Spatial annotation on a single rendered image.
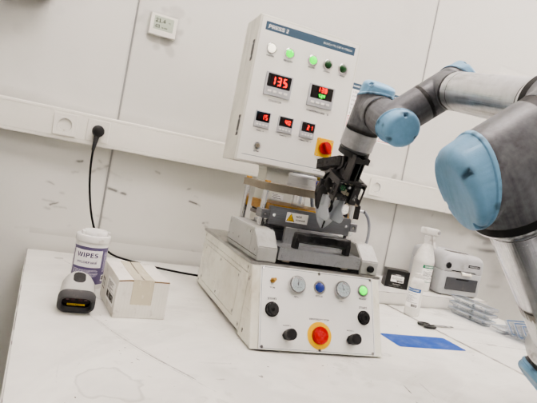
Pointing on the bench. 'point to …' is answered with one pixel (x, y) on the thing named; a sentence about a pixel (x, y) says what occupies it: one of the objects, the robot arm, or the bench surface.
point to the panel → (314, 313)
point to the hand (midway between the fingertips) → (321, 221)
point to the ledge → (432, 300)
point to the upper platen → (284, 204)
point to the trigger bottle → (425, 257)
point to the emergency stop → (320, 335)
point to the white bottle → (415, 295)
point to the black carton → (395, 277)
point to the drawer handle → (321, 241)
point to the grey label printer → (454, 272)
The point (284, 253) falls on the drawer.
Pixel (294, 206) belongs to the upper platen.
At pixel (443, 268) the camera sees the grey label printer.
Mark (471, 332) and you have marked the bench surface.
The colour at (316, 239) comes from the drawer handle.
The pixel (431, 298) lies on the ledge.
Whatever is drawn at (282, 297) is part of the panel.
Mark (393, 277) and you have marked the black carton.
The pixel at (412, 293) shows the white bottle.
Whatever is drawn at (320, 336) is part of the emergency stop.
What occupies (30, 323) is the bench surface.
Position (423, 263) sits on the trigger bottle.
